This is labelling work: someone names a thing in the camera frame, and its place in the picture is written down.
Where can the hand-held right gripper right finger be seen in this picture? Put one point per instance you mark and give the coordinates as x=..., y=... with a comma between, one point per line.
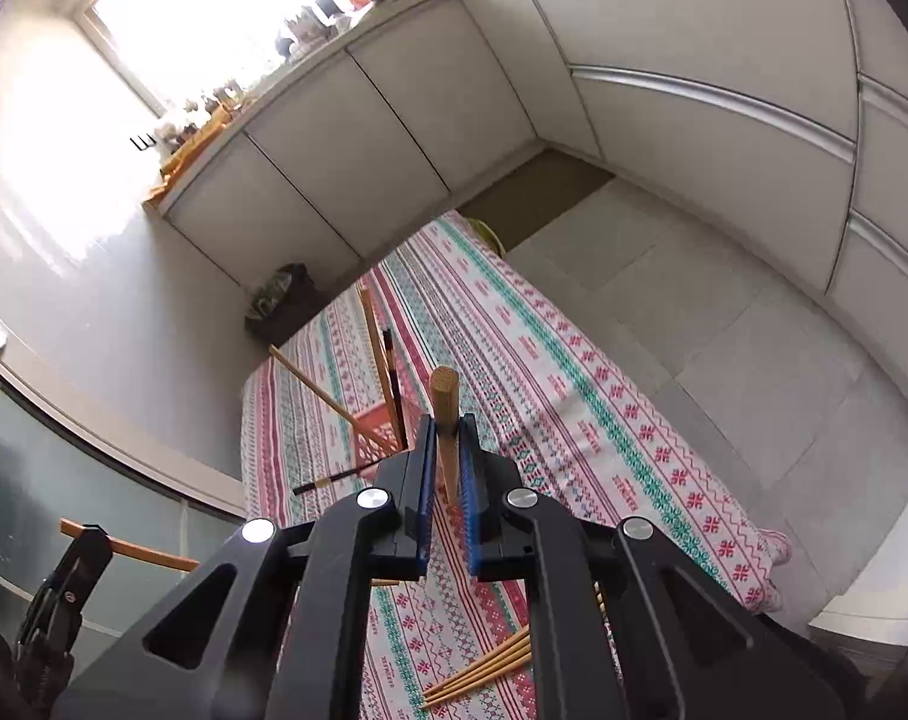
x=473, y=499

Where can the dark trash bin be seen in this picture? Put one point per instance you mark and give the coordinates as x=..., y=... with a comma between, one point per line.
x=281, y=307

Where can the pile of wooden chopsticks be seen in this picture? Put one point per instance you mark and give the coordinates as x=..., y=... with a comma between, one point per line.
x=484, y=671

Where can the tan wooden chopstick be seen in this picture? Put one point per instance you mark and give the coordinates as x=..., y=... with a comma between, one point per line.
x=154, y=556
x=445, y=420
x=375, y=360
x=311, y=386

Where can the striped patterned tablecloth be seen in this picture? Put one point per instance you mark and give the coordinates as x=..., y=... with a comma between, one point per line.
x=574, y=427

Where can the white kitchen base cabinets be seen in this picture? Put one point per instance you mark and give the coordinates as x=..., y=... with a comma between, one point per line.
x=649, y=90

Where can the black chopstick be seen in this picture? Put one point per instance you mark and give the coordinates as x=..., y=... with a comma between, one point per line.
x=394, y=390
x=326, y=481

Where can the pink perforated utensil holder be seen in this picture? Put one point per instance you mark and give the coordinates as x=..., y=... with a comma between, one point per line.
x=375, y=439

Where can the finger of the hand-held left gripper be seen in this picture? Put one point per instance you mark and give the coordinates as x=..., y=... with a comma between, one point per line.
x=83, y=551

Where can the yellow-green plastic stool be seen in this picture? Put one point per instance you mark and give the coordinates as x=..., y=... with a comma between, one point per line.
x=488, y=232

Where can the bright kitchen window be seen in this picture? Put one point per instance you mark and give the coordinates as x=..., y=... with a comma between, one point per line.
x=199, y=15

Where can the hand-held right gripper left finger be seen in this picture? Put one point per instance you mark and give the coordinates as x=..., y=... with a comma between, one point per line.
x=424, y=495

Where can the frosted glass sliding door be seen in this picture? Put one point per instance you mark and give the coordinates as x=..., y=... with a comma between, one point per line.
x=87, y=480

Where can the brown floor mat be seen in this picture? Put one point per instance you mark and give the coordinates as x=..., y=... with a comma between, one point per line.
x=536, y=195

